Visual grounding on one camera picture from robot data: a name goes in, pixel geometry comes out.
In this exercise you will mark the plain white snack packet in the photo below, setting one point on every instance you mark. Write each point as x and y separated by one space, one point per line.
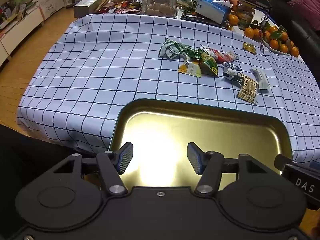
261 78

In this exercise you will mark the grey cardboard box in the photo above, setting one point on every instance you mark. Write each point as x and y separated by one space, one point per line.
86 6

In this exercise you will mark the pink cushion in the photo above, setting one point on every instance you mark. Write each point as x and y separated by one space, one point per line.
306 2

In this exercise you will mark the pile of tangerines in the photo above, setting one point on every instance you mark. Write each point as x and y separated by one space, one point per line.
273 42

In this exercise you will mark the blue white tissue box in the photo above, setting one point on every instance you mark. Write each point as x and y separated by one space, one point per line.
212 10

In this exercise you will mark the green pea snack packet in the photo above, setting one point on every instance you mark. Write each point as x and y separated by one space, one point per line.
208 64

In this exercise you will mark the pale green plate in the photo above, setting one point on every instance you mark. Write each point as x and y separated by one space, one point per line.
271 48

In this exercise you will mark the blue checked tablecloth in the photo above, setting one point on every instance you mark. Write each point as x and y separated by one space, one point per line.
100 80

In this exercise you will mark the small red white snack packet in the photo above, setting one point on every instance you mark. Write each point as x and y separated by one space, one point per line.
230 56

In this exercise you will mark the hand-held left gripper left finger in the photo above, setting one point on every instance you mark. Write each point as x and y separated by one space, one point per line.
125 158

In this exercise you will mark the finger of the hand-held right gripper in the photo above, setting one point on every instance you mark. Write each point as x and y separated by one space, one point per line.
282 161

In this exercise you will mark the small glass jar yellow label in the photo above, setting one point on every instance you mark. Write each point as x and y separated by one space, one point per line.
246 16

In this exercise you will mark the blue white snack packet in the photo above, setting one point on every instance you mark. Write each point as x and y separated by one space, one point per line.
231 73

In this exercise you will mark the green white crinkled snack packet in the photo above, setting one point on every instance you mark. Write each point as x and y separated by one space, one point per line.
172 50

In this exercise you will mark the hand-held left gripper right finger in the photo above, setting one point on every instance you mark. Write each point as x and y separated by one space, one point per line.
195 160

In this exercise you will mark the single tangerine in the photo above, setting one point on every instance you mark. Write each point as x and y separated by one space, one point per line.
233 20

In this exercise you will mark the pile of colourful snack wrappers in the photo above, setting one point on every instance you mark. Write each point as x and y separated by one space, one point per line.
120 6

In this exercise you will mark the black pouch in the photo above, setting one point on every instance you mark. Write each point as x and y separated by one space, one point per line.
197 19

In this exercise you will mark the person's black clothing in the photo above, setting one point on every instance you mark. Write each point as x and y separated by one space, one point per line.
25 155

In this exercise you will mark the white low cabinet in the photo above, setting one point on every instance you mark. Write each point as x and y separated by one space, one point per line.
17 30

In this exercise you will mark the yellow white snack packet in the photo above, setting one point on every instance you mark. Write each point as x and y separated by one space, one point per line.
188 69

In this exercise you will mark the gold metal tray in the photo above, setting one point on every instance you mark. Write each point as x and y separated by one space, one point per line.
200 135

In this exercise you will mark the brown gold patterned snack packet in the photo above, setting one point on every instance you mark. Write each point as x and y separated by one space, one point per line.
247 90

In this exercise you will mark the gold foil candy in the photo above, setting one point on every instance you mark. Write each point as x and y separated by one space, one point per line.
249 47

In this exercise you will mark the black sofa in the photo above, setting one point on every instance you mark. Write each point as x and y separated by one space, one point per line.
302 35

